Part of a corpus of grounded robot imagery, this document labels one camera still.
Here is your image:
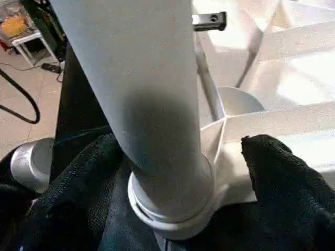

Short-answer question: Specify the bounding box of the black floor cable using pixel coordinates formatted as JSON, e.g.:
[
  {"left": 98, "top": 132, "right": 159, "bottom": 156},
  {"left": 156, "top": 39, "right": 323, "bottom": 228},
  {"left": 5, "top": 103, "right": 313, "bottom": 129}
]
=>
[{"left": 0, "top": 67, "right": 41, "bottom": 125}]

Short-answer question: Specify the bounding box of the white plastic table top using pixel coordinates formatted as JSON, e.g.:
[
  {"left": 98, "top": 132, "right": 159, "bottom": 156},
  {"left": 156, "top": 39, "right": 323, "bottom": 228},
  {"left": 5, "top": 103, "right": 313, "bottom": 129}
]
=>
[{"left": 191, "top": 0, "right": 335, "bottom": 210}]

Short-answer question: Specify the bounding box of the small white side table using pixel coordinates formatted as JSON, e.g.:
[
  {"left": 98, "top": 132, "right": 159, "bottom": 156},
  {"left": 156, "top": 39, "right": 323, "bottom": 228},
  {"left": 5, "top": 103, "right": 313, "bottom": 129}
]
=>
[{"left": 0, "top": 0, "right": 59, "bottom": 67}]

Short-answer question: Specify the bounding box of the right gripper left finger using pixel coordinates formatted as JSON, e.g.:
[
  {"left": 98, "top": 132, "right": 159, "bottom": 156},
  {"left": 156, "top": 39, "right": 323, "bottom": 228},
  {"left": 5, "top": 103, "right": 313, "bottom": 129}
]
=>
[{"left": 0, "top": 133, "right": 127, "bottom": 251}]

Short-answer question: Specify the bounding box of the yellow crumpled object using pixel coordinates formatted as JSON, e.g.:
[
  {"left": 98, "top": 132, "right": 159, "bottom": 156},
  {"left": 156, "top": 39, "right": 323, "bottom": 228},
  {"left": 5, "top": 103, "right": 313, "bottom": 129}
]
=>
[{"left": 2, "top": 16, "right": 28, "bottom": 36}]

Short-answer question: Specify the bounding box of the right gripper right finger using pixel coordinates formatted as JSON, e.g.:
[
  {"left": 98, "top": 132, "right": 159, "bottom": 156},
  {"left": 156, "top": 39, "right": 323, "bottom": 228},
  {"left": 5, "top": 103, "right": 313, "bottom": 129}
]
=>
[{"left": 240, "top": 134, "right": 335, "bottom": 251}]

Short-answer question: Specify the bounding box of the white plastic table leg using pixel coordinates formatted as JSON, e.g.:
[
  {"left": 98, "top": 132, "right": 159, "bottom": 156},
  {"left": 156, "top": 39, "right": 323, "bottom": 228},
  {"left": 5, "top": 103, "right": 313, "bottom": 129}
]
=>
[{"left": 50, "top": 0, "right": 216, "bottom": 240}]

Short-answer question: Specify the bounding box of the black work mat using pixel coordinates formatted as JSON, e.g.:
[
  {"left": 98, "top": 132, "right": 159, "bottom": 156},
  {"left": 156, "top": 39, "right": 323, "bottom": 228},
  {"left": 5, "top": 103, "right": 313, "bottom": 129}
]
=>
[{"left": 50, "top": 42, "right": 335, "bottom": 251}]

